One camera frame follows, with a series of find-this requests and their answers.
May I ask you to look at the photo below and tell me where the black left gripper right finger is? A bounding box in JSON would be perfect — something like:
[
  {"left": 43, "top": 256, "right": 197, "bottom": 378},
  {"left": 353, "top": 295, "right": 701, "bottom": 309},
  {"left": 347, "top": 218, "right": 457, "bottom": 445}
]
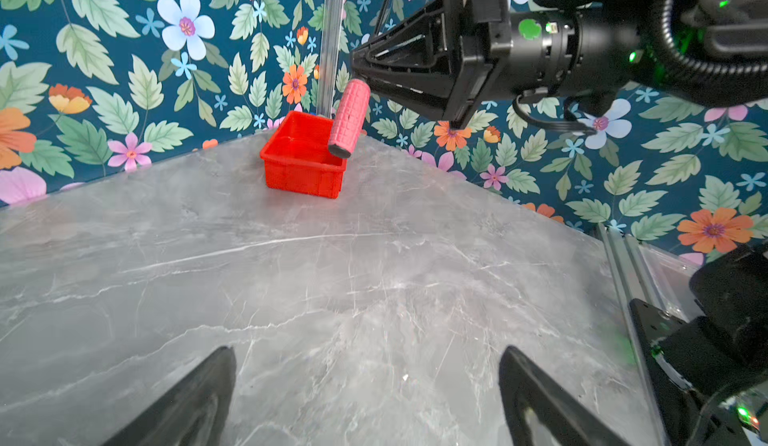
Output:
[{"left": 499, "top": 346, "right": 626, "bottom": 445}]

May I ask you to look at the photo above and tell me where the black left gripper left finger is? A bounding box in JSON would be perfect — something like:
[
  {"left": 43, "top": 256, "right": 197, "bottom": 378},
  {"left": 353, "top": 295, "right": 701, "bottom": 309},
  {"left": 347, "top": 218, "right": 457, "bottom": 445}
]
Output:
[{"left": 105, "top": 346, "right": 237, "bottom": 446}]

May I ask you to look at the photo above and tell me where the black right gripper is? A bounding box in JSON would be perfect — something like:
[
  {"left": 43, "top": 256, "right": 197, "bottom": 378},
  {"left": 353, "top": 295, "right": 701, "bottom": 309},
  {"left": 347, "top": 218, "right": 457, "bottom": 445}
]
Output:
[{"left": 350, "top": 0, "right": 579, "bottom": 130}]

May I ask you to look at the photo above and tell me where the red handled screwdriver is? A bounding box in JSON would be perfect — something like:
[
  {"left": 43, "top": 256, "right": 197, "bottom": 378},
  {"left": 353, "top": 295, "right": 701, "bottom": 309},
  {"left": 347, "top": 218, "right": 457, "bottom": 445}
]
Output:
[{"left": 328, "top": 79, "right": 371, "bottom": 159}]

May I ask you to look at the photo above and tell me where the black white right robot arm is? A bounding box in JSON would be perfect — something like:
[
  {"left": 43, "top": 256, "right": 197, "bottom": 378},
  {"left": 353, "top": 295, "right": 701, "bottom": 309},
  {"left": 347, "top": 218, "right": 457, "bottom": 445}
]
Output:
[{"left": 350, "top": 0, "right": 767, "bottom": 129}]

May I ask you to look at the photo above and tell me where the red plastic bin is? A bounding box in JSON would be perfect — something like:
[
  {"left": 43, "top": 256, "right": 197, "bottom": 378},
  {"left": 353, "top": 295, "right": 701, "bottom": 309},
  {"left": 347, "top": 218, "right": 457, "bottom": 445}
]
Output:
[{"left": 260, "top": 111, "right": 347, "bottom": 199}]

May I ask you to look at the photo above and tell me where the aluminium corner post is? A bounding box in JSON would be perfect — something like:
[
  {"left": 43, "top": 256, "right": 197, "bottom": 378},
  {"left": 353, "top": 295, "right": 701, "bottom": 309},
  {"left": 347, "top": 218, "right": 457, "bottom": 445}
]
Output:
[{"left": 316, "top": 0, "right": 344, "bottom": 118}]

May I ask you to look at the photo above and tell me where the aluminium front rail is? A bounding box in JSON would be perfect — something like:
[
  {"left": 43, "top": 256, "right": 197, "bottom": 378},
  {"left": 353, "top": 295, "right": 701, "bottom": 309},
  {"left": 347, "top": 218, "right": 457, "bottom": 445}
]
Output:
[{"left": 595, "top": 225, "right": 703, "bottom": 445}]

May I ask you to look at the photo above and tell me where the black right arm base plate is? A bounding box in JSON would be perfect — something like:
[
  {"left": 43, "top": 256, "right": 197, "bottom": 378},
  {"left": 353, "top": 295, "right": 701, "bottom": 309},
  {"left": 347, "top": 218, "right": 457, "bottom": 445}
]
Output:
[{"left": 651, "top": 293, "right": 767, "bottom": 445}]

